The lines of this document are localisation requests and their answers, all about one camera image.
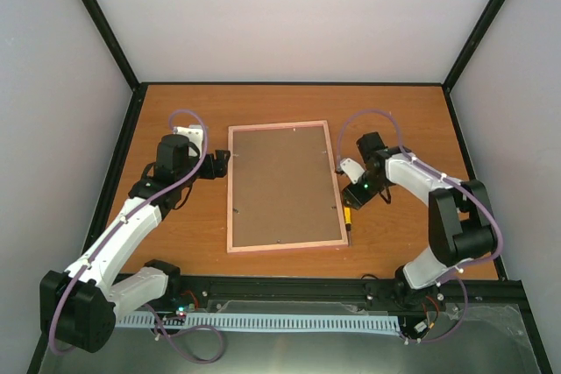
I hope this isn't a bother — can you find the yellow handled screwdriver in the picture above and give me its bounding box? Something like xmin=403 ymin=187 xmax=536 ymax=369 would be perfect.
xmin=344 ymin=207 xmax=352 ymax=245

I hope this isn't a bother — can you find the pink wooden picture frame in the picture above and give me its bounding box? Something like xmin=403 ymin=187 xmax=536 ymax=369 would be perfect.
xmin=225 ymin=119 xmax=350 ymax=255

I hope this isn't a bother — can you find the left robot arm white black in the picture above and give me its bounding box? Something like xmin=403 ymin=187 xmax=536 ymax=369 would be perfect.
xmin=39 ymin=125 xmax=231 ymax=355

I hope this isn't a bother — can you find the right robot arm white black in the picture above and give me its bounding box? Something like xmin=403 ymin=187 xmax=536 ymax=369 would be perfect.
xmin=337 ymin=132 xmax=503 ymax=307

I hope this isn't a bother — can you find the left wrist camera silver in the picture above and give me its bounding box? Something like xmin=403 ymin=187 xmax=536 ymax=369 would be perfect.
xmin=173 ymin=124 xmax=205 ymax=152

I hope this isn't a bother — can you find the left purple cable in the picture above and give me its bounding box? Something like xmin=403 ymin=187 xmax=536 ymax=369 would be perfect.
xmin=48 ymin=109 xmax=227 ymax=364

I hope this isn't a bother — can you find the purple cable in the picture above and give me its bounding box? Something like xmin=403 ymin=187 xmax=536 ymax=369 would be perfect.
xmin=336 ymin=109 xmax=504 ymax=344
xmin=48 ymin=109 xmax=227 ymax=364

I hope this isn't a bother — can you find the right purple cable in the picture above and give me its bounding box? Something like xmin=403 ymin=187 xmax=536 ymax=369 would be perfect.
xmin=336 ymin=109 xmax=504 ymax=344

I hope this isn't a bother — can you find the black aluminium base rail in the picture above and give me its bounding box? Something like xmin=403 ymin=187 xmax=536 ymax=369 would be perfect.
xmin=56 ymin=272 xmax=527 ymax=309

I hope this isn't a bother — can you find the light blue slotted cable duct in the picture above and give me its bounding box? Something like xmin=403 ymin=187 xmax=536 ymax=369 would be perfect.
xmin=114 ymin=311 xmax=401 ymax=335

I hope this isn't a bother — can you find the left black corner post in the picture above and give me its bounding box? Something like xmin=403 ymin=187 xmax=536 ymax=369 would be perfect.
xmin=81 ymin=0 xmax=140 ymax=91

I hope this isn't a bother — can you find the black corner post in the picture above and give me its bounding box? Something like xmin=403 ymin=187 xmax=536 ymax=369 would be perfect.
xmin=81 ymin=0 xmax=140 ymax=91
xmin=442 ymin=0 xmax=507 ymax=94

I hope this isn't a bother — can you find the right black corner post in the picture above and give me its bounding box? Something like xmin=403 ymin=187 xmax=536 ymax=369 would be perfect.
xmin=442 ymin=0 xmax=507 ymax=94

